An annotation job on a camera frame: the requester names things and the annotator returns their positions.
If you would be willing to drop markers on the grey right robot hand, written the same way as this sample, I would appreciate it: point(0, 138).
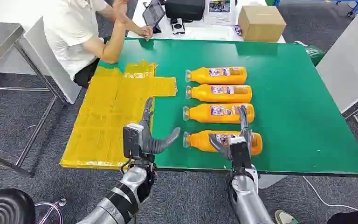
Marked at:
point(244, 123)

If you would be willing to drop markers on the person's right hand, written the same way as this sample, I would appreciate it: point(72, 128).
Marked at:
point(120, 6)

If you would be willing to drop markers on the person's left hand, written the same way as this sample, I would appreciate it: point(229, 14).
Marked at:
point(146, 32)

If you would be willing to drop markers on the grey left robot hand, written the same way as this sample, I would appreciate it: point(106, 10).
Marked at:
point(148, 145)

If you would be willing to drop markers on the orange drink bottle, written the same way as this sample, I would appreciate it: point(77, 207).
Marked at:
point(200, 140)
point(203, 94)
point(200, 113)
point(203, 75)

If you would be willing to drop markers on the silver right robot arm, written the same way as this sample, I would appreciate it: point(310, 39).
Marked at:
point(247, 198)

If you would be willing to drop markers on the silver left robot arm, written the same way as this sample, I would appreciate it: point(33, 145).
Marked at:
point(126, 188)

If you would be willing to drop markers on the black tablet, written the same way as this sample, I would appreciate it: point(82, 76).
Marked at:
point(152, 14)

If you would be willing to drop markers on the black bag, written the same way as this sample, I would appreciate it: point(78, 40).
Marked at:
point(185, 9)

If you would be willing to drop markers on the yellow sheet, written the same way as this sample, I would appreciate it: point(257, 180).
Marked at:
point(105, 123)

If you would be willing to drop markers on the green table mat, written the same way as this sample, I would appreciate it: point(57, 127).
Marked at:
point(290, 108)

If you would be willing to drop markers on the white table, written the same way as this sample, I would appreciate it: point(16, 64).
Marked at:
point(203, 32)

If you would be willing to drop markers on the person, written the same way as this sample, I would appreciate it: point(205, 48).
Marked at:
point(67, 34)

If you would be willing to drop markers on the white table leg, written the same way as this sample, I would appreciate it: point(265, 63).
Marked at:
point(271, 181)

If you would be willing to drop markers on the printed white booklet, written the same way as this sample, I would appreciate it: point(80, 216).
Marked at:
point(219, 12)

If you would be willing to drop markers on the white board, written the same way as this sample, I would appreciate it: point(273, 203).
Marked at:
point(43, 55)

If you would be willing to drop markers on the small purple packet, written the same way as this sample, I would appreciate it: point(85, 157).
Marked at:
point(238, 30)

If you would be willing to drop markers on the green bag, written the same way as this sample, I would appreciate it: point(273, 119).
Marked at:
point(315, 54)

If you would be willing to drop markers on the brown cardboard box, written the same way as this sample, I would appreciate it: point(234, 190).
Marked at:
point(260, 24)

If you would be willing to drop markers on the pale shoe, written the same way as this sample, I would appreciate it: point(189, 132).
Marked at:
point(285, 218)

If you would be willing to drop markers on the large white panel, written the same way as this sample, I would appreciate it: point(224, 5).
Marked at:
point(349, 61)

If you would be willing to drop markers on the steel table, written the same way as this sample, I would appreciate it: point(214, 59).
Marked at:
point(0, 46)

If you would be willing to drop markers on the person's leg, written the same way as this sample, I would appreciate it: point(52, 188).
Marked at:
point(349, 218)

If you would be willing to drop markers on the blue cart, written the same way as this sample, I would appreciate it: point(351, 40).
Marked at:
point(353, 4)

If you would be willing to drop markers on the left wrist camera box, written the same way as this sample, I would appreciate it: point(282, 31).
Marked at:
point(132, 140)

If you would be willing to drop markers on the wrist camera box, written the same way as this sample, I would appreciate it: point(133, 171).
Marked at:
point(132, 140)
point(240, 154)

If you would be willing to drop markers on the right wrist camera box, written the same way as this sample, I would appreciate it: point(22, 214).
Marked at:
point(240, 154)

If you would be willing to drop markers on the small black-white camera device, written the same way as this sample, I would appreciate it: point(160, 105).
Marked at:
point(177, 26)

